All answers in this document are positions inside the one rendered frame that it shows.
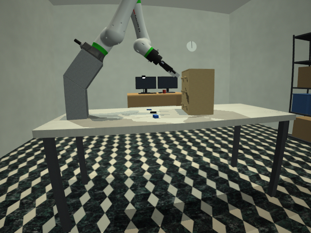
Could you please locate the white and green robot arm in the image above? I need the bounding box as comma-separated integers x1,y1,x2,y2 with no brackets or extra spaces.
74,0,159,62

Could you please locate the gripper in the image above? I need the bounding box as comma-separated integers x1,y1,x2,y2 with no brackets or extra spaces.
153,55,180,78

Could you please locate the light wooden chest of drawers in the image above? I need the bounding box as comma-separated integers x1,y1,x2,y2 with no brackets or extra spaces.
182,69,215,115

